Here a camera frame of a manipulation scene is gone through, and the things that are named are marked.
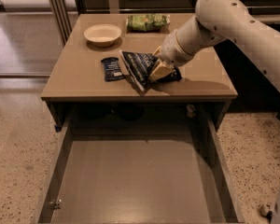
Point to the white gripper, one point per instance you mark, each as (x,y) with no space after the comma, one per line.
(174,51)

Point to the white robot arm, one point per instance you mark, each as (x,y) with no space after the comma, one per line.
(213,22)

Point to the open grey top drawer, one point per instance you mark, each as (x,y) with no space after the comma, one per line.
(163,168)

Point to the metal railing frame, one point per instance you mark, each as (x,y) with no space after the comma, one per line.
(115,0)

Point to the blue Kettle chip bag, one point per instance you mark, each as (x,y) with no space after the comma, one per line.
(140,65)

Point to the robot base wheel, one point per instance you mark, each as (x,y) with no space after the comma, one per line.
(265,211)

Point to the white paper bowl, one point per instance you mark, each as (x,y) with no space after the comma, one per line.
(103,35)

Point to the green chip bag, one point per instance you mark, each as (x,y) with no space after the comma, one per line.
(147,22)

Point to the grey cabinet with counter top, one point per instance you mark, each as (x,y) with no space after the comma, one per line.
(78,75)

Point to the small dark blue snack packet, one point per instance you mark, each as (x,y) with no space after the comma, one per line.
(112,69)

